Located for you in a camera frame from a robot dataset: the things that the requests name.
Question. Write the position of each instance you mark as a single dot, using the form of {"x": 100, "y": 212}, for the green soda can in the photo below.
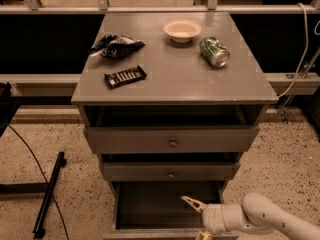
{"x": 214, "y": 51}

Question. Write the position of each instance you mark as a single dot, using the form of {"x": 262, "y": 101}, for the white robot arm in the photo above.
{"x": 256, "y": 214}

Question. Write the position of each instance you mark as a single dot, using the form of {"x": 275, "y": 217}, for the grey drawer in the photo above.
{"x": 168, "y": 129}
{"x": 169, "y": 167}
{"x": 156, "y": 211}

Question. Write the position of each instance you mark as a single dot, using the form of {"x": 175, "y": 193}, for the grey top drawer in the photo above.
{"x": 168, "y": 129}

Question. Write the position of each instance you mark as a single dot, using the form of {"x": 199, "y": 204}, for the grey bottom drawer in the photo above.
{"x": 156, "y": 211}

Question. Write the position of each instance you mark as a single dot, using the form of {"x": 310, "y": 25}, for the grey wooden drawer cabinet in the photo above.
{"x": 177, "y": 74}

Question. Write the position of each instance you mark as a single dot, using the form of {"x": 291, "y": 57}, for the black candy bar wrapper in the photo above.
{"x": 124, "y": 77}

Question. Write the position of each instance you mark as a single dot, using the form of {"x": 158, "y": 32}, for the black metal stand leg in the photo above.
{"x": 46, "y": 188}

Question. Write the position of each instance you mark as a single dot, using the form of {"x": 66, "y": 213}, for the black crumpled chip bag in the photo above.
{"x": 115, "y": 46}

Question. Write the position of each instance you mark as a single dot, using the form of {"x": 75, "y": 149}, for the black equipment at left edge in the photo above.
{"x": 8, "y": 106}

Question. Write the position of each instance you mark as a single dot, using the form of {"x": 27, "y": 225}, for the metal railing frame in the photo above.
{"x": 50, "y": 38}

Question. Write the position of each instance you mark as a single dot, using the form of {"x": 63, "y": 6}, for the grey middle drawer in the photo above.
{"x": 169, "y": 167}

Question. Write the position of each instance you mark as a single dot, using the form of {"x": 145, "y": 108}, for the white paper bowl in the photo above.
{"x": 182, "y": 31}

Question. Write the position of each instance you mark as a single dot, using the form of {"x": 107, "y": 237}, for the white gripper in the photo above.
{"x": 212, "y": 218}

